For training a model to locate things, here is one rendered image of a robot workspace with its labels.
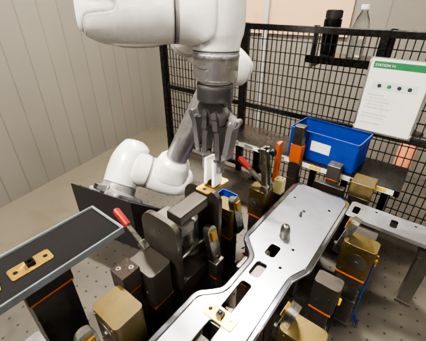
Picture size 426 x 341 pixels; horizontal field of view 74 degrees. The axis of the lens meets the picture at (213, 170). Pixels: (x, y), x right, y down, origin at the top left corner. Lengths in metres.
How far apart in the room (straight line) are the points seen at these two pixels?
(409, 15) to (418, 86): 1.87
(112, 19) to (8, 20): 2.60
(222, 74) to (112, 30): 0.20
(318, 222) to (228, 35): 0.71
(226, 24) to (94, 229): 0.55
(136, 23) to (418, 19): 2.87
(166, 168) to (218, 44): 0.84
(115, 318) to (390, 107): 1.23
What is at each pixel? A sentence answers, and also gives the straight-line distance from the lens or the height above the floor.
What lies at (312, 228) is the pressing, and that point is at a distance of 1.01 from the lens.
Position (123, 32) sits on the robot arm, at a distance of 0.53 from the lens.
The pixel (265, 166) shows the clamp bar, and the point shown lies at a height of 1.15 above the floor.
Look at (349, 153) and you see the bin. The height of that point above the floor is 1.12.
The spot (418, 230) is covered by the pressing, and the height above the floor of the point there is 1.00.
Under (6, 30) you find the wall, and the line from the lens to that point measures 3.09.
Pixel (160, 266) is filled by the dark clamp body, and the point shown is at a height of 1.08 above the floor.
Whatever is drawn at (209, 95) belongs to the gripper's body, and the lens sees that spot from 0.57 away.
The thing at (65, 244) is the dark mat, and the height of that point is 1.16.
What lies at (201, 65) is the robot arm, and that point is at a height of 1.54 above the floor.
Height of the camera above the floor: 1.65
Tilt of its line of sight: 31 degrees down
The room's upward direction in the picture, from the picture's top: straight up
